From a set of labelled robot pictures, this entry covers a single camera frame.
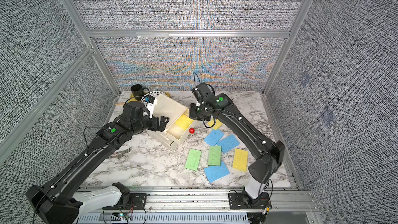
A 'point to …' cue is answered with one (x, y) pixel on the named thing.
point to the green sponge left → (193, 159)
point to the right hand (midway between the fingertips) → (191, 111)
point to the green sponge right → (214, 156)
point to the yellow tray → (131, 99)
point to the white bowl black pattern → (155, 94)
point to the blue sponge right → (228, 143)
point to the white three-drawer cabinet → (172, 136)
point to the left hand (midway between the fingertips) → (163, 115)
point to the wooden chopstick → (120, 104)
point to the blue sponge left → (214, 137)
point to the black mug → (138, 91)
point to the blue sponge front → (213, 173)
